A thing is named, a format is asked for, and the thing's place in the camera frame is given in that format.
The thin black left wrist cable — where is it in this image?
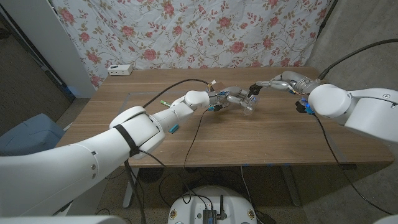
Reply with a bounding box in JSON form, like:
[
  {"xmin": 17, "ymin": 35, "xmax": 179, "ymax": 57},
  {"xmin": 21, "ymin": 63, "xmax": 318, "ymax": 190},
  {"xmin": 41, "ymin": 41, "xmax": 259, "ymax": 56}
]
[{"xmin": 183, "ymin": 108, "xmax": 209, "ymax": 170}]

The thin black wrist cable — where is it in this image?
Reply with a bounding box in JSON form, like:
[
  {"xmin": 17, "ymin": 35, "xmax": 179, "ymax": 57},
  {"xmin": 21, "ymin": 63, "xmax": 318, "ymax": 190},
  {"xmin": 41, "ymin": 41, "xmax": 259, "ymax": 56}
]
[
  {"xmin": 312, "ymin": 113, "xmax": 394, "ymax": 216},
  {"xmin": 183, "ymin": 108, "xmax": 209, "ymax": 170}
]

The grey table leg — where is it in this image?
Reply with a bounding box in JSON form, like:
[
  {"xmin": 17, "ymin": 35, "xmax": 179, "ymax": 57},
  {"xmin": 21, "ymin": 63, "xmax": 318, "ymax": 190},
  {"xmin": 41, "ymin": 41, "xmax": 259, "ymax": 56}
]
[{"xmin": 279, "ymin": 165, "xmax": 302, "ymax": 207}]

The black power adapter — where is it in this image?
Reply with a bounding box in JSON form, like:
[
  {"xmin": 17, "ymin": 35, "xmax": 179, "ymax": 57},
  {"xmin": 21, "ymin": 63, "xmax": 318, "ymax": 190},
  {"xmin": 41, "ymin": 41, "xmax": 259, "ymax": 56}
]
[{"xmin": 254, "ymin": 210, "xmax": 276, "ymax": 224}]

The white table leg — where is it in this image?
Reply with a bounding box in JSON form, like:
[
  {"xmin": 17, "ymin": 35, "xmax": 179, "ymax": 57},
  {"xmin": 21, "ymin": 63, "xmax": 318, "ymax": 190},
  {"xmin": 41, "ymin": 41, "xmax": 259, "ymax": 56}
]
[{"xmin": 123, "ymin": 167, "xmax": 140, "ymax": 208}]

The grey floor cable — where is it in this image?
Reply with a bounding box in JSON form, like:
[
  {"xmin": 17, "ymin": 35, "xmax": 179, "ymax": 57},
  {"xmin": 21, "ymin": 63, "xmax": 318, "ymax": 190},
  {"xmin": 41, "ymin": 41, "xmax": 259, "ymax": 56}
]
[{"xmin": 240, "ymin": 166, "xmax": 261, "ymax": 218}]

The black trigger pump top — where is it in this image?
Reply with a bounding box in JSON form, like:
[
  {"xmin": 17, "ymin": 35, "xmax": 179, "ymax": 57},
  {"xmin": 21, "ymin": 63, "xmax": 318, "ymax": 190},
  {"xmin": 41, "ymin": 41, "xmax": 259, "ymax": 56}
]
[{"xmin": 247, "ymin": 83, "xmax": 264, "ymax": 99}]

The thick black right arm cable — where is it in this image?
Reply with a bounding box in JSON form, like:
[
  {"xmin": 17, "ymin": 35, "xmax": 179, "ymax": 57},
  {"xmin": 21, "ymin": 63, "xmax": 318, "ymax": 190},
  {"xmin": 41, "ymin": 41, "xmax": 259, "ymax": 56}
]
[{"xmin": 317, "ymin": 38, "xmax": 398, "ymax": 81}]

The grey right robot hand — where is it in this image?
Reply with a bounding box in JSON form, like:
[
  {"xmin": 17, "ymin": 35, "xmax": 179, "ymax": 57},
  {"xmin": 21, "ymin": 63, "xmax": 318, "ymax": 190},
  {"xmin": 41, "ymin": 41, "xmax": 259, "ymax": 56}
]
[{"xmin": 255, "ymin": 70, "xmax": 323, "ymax": 95}]

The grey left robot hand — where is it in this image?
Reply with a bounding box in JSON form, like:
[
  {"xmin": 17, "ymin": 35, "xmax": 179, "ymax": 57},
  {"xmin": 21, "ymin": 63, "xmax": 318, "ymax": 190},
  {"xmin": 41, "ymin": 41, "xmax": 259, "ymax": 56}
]
[{"xmin": 208, "ymin": 86, "xmax": 254, "ymax": 113}]

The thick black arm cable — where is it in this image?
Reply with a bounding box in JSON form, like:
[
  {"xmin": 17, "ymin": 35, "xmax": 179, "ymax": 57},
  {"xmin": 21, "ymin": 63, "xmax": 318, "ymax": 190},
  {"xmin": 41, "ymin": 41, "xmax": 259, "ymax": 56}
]
[
  {"xmin": 142, "ymin": 78, "xmax": 215, "ymax": 109},
  {"xmin": 317, "ymin": 38, "xmax": 398, "ymax": 81}
]

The white power strip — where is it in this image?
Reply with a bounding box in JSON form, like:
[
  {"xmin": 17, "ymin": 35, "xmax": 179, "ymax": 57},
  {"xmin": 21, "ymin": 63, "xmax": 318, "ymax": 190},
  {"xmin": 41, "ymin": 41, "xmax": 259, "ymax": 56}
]
[{"xmin": 108, "ymin": 64, "xmax": 134, "ymax": 77}]

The black backdrop pole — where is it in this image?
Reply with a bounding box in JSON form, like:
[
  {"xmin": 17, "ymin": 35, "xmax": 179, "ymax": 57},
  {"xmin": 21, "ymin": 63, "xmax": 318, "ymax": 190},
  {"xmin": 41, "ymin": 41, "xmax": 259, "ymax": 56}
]
[{"xmin": 317, "ymin": 0, "xmax": 340, "ymax": 30}]

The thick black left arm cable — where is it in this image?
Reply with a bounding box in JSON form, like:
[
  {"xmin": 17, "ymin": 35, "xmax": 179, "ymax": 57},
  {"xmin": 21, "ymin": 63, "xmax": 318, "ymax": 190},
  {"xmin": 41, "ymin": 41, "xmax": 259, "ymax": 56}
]
[{"xmin": 142, "ymin": 78, "xmax": 215, "ymax": 109}]

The floral backdrop cloth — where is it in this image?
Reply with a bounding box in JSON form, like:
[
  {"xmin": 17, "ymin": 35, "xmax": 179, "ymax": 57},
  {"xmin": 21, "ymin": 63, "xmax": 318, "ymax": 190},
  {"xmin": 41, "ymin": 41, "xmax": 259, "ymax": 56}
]
[{"xmin": 51, "ymin": 0, "xmax": 333, "ymax": 90}]

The clear plastic spray bottle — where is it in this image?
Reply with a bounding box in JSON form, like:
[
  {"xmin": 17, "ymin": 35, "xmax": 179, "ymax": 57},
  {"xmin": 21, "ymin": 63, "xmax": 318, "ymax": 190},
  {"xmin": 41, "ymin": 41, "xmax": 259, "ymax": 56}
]
[{"xmin": 242, "ymin": 95, "xmax": 261, "ymax": 116}]

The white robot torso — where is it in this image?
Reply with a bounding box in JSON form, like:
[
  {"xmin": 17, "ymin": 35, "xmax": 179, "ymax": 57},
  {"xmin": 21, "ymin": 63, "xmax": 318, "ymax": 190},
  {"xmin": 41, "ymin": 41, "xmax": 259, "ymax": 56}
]
[{"xmin": 167, "ymin": 185, "xmax": 258, "ymax": 224}]

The white wall panel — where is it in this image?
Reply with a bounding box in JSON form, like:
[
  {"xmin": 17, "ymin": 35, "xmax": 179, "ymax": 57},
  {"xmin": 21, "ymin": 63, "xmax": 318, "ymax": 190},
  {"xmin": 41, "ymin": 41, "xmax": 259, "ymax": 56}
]
[{"xmin": 0, "ymin": 0, "xmax": 96, "ymax": 99}]

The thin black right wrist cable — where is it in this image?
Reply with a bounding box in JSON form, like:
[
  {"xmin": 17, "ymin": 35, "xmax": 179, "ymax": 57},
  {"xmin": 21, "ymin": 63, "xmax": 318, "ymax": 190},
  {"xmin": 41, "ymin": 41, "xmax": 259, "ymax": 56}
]
[{"xmin": 312, "ymin": 113, "xmax": 394, "ymax": 216}]

